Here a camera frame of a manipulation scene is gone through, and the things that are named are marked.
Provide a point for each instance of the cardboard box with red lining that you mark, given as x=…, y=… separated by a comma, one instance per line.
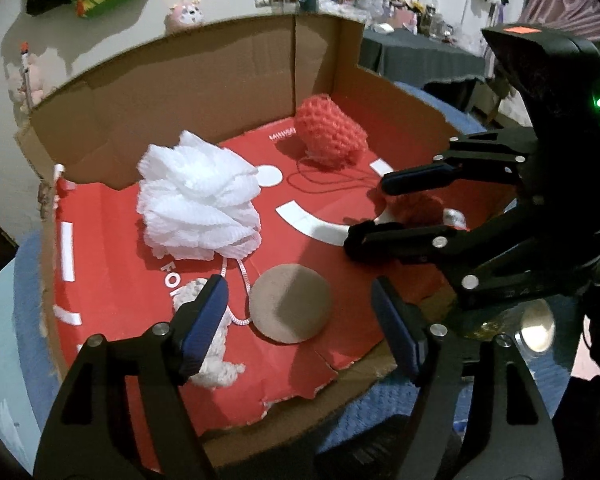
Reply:
x=180, y=90

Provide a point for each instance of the cream crochet piece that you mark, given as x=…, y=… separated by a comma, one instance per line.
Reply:
x=220, y=370

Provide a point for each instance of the round tan cork coaster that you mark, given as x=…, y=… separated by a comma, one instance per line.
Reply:
x=290, y=305

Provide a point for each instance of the table with dark cloth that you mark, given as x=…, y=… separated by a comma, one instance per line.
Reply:
x=420, y=55

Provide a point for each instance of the red crocheted item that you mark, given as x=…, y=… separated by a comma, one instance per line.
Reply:
x=330, y=130

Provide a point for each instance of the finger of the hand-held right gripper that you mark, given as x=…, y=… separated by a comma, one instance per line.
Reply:
x=420, y=177
x=405, y=242

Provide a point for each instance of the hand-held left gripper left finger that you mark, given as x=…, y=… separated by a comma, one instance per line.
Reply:
x=205, y=330

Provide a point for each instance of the blue towelling blanket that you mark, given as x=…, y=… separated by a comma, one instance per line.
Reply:
x=380, y=410

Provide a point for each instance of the dark floral box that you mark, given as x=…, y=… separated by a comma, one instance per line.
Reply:
x=490, y=330

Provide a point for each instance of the white stick with orange tip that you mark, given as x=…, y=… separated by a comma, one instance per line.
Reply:
x=26, y=75

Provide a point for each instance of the white mesh bath pouf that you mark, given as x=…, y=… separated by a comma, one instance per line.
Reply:
x=195, y=200

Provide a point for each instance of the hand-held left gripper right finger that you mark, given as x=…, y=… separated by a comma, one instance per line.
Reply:
x=400, y=340

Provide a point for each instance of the red plush toy with label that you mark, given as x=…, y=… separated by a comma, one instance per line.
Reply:
x=420, y=210

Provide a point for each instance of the small pink flower plush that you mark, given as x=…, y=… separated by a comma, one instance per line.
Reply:
x=182, y=15

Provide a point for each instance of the white wardrobe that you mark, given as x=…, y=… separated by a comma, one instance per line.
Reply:
x=480, y=25

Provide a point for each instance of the teal bed sheet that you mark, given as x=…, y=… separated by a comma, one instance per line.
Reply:
x=0, y=360

